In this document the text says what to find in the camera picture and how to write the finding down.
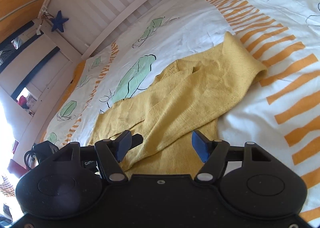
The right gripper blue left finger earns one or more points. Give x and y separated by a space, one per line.
111 152

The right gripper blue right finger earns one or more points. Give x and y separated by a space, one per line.
214 156

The yellow knitted sweater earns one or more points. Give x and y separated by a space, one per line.
189 94

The blue star decoration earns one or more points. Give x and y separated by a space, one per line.
58 22

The white patterned duvet cover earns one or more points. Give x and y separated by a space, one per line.
280 112

